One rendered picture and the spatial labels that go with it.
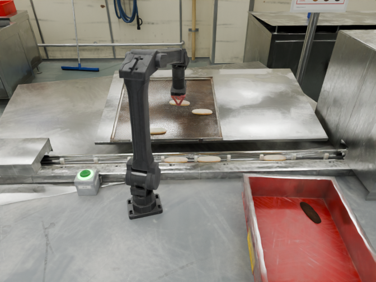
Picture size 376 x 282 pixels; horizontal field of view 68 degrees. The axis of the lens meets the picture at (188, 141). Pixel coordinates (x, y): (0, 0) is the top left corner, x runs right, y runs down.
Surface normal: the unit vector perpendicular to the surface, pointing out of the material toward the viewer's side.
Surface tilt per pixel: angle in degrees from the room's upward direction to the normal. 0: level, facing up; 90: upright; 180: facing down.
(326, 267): 0
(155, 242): 0
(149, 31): 90
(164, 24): 90
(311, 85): 90
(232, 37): 90
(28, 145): 0
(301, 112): 10
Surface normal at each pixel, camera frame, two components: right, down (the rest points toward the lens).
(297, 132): 0.00, -0.70
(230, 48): 0.03, 0.58
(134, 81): -0.22, 0.48
